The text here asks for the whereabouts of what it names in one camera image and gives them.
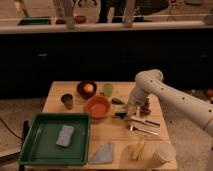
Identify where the black and white eraser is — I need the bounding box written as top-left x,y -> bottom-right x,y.
114,109 -> 127,119

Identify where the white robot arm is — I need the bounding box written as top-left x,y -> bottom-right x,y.
128,69 -> 213,171

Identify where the green pepper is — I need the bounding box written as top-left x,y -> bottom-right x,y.
111,98 -> 125,105

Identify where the silver fork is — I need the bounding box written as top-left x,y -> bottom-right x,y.
128,125 -> 159,136

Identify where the green cup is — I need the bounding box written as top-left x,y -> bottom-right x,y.
103,83 -> 113,97

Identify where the orange bowl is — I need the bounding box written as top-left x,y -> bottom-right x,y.
85,96 -> 111,119

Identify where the wooden table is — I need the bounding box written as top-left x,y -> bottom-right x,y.
30,81 -> 177,171

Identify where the yellow banana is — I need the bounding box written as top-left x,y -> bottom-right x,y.
132,139 -> 145,160

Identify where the egg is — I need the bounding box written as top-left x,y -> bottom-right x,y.
83,83 -> 93,93

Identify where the dark brown bowl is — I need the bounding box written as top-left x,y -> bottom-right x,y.
77,80 -> 97,99

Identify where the blue-grey cloth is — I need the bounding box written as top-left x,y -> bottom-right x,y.
88,142 -> 114,164

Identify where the dark grey cup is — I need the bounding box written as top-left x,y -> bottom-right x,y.
61,94 -> 73,110

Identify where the blue sponge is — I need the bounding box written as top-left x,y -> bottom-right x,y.
56,125 -> 75,147

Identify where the green plastic tray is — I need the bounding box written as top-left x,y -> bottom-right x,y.
19,113 -> 90,166

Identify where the black cable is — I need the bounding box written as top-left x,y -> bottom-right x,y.
0,118 -> 24,141

